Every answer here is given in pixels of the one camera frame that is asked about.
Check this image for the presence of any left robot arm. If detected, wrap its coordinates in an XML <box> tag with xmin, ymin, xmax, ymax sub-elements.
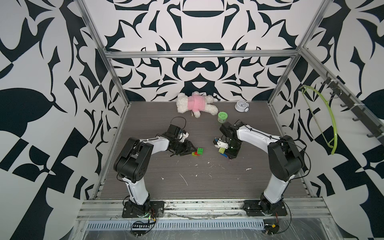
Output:
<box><xmin>114</xmin><ymin>136</ymin><xmax>198</xmax><ymax>216</ymax></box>

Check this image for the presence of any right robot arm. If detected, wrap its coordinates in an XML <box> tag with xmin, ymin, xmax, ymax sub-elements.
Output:
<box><xmin>214</xmin><ymin>122</ymin><xmax>305</xmax><ymax>215</ymax></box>

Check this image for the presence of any green lidded jar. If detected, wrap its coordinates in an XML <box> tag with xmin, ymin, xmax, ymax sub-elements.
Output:
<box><xmin>218</xmin><ymin>112</ymin><xmax>228</xmax><ymax>124</ymax></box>

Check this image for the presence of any white alarm clock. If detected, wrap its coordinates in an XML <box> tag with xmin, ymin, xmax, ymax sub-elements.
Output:
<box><xmin>235</xmin><ymin>101</ymin><xmax>249</xmax><ymax>113</ymax></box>

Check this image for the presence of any white teddy bear pink shirt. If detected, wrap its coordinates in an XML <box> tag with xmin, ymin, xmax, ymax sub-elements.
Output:
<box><xmin>176</xmin><ymin>92</ymin><xmax>219</xmax><ymax>118</ymax></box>

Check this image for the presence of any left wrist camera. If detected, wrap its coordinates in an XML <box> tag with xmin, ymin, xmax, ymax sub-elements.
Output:
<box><xmin>164</xmin><ymin>125</ymin><xmax>189</xmax><ymax>143</ymax></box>

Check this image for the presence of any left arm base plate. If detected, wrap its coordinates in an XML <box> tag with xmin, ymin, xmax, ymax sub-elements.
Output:
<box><xmin>122</xmin><ymin>200</ymin><xmax>165</xmax><ymax>218</ymax></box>

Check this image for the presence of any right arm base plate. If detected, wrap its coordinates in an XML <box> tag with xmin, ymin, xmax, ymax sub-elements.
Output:
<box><xmin>243</xmin><ymin>199</ymin><xmax>288</xmax><ymax>217</ymax></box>

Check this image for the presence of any aluminium frame rail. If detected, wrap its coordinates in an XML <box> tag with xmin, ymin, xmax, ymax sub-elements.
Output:
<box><xmin>105</xmin><ymin>50</ymin><xmax>298</xmax><ymax>59</ymax></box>

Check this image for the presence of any black wall hook rail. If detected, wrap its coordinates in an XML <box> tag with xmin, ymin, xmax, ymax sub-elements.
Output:
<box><xmin>322</xmin><ymin>72</ymin><xmax>384</xmax><ymax>145</ymax></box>

